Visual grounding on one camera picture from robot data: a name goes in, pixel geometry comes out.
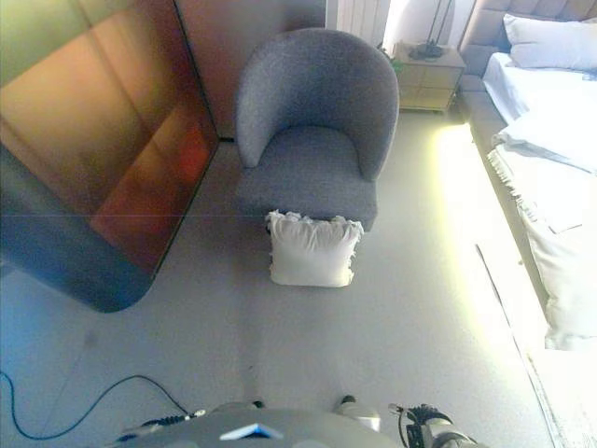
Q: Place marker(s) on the grey upholstered tub armchair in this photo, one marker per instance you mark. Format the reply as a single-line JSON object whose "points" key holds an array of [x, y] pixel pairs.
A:
{"points": [[308, 154]]}

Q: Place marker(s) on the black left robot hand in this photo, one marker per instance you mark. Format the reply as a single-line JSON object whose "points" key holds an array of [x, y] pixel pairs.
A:
{"points": [[175, 418]]}

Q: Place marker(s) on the light wooden nightstand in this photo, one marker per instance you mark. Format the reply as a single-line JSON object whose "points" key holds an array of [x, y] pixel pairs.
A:
{"points": [[429, 79]]}

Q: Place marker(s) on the pale bedside rug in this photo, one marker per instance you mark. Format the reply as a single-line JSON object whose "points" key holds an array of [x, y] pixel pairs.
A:
{"points": [[550, 387]]}

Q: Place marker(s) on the glossy brown wooden wardrobe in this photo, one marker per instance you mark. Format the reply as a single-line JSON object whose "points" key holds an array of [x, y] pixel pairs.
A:
{"points": [[102, 140]]}

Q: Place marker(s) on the silver left robot leg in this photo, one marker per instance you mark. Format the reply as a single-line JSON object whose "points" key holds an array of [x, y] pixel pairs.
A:
{"points": [[257, 402]]}

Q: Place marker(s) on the white fringed bed blanket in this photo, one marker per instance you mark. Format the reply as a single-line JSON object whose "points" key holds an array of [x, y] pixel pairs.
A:
{"points": [[559, 233]]}

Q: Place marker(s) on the white fringed square cushion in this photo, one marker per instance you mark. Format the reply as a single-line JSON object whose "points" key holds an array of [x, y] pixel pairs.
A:
{"points": [[310, 252]]}

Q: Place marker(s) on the black table lamp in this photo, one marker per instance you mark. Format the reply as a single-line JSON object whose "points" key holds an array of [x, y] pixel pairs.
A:
{"points": [[426, 49]]}

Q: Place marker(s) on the silver right robot leg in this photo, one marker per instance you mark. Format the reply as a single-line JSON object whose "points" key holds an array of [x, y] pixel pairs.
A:
{"points": [[356, 410]]}

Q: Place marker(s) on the small green plant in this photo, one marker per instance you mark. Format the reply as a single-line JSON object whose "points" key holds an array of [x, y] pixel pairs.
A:
{"points": [[391, 58]]}

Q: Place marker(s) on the white bed pillow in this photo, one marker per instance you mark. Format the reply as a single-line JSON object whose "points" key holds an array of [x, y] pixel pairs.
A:
{"points": [[550, 44]]}

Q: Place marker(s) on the grey robot torso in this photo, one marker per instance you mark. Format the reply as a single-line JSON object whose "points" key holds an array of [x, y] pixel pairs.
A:
{"points": [[298, 429]]}

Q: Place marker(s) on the grey upholstered bed frame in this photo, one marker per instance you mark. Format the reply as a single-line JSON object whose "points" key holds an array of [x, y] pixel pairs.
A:
{"points": [[480, 32]]}

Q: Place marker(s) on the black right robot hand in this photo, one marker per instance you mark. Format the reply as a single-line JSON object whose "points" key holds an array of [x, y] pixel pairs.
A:
{"points": [[422, 411]]}

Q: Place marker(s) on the silver robot leg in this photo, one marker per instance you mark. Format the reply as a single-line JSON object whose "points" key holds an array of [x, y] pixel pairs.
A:
{"points": [[257, 402], [356, 410]]}

